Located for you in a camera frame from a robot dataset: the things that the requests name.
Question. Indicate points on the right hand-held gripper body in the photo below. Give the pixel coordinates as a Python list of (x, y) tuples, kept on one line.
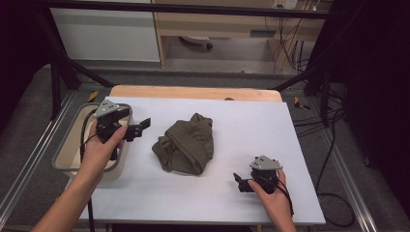
[(266, 175)]

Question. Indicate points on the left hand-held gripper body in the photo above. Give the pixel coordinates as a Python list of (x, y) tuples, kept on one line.
[(108, 121)]

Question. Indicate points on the olive green cloth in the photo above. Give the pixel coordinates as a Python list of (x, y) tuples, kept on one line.
[(185, 145)]

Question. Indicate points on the beige plastic bin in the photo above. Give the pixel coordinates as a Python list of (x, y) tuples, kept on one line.
[(72, 151)]

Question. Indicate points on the person's right hand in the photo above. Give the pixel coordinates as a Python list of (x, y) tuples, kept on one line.
[(277, 203)]

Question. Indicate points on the person's left hand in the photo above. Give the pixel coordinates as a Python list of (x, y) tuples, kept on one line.
[(96, 158)]

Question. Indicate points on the yellow black tape piece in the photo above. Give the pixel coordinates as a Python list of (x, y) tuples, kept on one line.
[(93, 96), (301, 103)]

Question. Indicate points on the white table cover board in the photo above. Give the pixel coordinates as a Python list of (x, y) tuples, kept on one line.
[(257, 129)]

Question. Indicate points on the black metal stand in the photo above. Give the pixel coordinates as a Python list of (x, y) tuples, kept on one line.
[(317, 80), (56, 83)]

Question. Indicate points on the white cabinet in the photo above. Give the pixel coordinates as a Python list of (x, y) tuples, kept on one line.
[(106, 35)]

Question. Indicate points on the office chair base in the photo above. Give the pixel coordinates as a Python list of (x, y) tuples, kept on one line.
[(198, 40)]

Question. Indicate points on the black curtain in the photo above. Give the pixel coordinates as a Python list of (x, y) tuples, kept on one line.
[(19, 48), (374, 80)]

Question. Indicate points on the wooden desk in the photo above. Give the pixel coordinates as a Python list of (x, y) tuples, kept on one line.
[(225, 24)]

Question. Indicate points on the white power strip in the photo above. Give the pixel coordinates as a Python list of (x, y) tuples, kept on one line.
[(285, 4)]

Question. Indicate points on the aluminium rail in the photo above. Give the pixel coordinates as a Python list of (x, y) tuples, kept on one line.
[(32, 161), (348, 174)]

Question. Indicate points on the black horizontal frame bar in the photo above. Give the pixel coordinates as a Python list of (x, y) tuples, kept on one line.
[(193, 9)]

